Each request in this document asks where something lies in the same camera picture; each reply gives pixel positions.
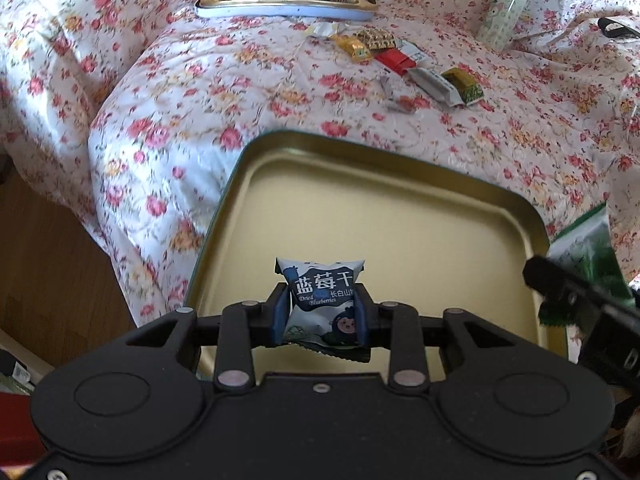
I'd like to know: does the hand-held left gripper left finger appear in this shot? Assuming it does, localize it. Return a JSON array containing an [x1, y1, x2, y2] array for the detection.
[[122, 282, 292, 392]]

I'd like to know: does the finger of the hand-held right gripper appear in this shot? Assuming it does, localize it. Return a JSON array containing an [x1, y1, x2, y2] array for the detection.
[[522, 255, 636, 318]]

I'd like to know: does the grey white snack packet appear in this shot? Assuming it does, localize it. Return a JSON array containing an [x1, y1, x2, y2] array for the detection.
[[407, 67, 463, 107]]

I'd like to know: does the orange candy packet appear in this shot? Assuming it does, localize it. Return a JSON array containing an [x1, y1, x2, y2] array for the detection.
[[332, 34, 373, 63]]

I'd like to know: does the floral bed blanket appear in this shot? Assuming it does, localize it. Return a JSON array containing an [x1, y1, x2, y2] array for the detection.
[[0, 0, 640, 331]]

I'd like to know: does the brown gold patterned packet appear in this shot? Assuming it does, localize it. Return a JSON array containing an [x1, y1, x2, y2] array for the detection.
[[352, 29, 398, 52]]

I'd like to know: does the white crumpled wrapper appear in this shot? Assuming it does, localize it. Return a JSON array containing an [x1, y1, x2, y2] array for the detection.
[[306, 20, 351, 38]]

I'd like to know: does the green white snack packet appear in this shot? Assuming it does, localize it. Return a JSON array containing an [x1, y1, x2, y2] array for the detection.
[[537, 203, 636, 328]]

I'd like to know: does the blue white snack packet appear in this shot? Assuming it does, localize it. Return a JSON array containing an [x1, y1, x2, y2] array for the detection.
[[275, 256, 372, 363]]

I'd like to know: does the red snack packet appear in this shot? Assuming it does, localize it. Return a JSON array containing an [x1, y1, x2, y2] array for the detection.
[[375, 40, 423, 77]]

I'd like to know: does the clear plastic snack packet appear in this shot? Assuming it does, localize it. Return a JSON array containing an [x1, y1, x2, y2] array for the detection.
[[378, 76, 416, 113]]

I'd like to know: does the gold tin tray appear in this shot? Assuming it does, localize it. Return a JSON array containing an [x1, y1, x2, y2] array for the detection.
[[184, 130, 551, 381]]

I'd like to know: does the pale green patterned bottle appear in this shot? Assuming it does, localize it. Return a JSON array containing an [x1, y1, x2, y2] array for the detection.
[[475, 0, 536, 50]]

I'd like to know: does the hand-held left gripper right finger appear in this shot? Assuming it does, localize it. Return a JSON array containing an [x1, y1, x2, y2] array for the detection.
[[356, 284, 523, 392]]

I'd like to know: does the yellow snack packet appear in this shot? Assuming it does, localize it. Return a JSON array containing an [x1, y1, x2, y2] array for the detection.
[[442, 67, 485, 106]]

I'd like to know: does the black object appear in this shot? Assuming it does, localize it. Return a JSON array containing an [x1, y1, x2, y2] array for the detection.
[[597, 16, 640, 38]]

